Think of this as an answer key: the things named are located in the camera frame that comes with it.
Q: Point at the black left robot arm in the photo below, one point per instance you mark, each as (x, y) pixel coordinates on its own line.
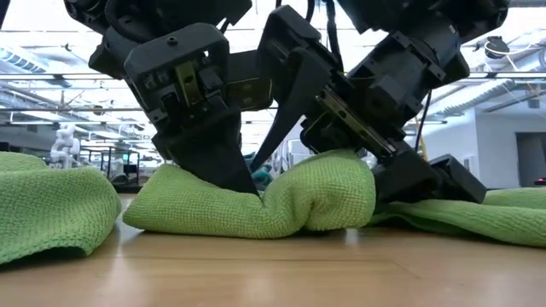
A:
(128, 13)

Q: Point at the black workstation rack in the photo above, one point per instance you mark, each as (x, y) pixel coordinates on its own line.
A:
(108, 164)

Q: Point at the light blue microfiber towel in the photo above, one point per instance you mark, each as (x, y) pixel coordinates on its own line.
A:
(261, 177)

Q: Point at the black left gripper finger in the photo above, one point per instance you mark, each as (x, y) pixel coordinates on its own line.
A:
(205, 158)

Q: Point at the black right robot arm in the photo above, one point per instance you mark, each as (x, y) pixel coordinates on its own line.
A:
(426, 13)

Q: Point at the green microfiber towel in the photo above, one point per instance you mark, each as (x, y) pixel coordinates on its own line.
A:
(490, 221)
(51, 213)
(256, 204)

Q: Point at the white robot figure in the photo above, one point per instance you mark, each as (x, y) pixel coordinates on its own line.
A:
(65, 143)

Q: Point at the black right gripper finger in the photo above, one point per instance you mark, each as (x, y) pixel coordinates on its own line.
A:
(405, 179)
(294, 98)

